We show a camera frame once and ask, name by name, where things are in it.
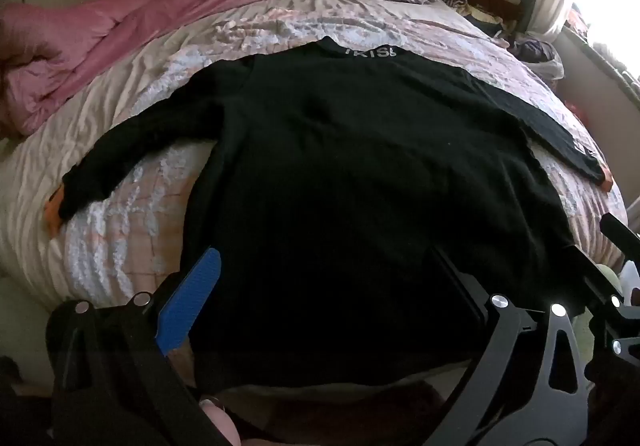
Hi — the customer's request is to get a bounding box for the pink duvet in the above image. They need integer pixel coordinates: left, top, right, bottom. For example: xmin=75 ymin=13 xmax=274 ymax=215
xmin=0 ymin=0 xmax=287 ymax=137

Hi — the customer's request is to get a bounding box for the pink and white patterned blanket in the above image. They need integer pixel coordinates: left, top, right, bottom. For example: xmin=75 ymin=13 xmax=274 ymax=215
xmin=0 ymin=0 xmax=628 ymax=309

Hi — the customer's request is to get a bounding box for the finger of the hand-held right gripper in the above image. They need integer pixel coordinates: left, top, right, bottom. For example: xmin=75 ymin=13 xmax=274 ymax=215
xmin=600 ymin=213 xmax=640 ymax=253
xmin=570 ymin=246 xmax=640 ymax=363

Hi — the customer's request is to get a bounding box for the person's left hand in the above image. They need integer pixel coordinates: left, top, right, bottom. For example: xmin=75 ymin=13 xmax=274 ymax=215
xmin=199 ymin=396 xmax=242 ymax=446

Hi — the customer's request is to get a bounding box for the plastic bag of clothes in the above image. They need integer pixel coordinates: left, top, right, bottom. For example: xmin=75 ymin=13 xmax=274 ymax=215
xmin=510 ymin=36 xmax=566 ymax=82

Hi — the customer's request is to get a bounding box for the black sweater with orange cuffs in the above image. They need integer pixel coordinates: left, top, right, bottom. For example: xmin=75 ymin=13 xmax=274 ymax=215
xmin=47 ymin=37 xmax=615 ymax=393

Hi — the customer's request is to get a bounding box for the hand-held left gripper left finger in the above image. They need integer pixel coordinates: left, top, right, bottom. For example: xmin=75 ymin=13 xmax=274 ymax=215
xmin=46 ymin=247 xmax=223 ymax=446

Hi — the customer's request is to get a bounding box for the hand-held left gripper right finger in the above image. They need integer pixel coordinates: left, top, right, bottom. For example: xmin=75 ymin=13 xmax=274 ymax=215
xmin=434 ymin=245 xmax=593 ymax=446

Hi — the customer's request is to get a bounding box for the colourful cloth heap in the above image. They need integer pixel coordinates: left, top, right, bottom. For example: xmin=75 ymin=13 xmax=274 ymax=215
xmin=565 ymin=6 xmax=597 ymax=35

